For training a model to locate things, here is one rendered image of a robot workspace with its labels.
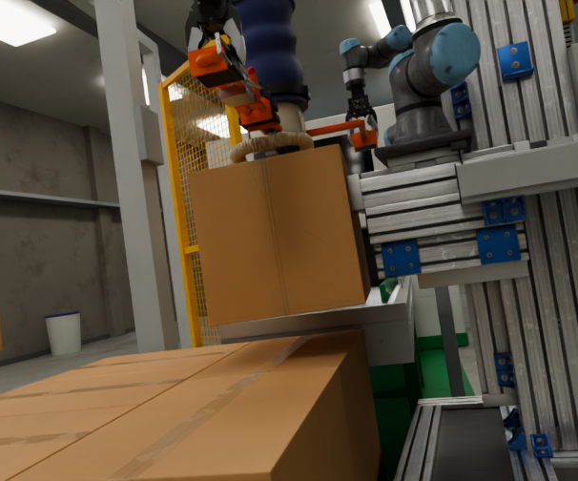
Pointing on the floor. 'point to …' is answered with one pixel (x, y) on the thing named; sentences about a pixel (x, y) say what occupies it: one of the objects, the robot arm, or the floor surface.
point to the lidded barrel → (64, 332)
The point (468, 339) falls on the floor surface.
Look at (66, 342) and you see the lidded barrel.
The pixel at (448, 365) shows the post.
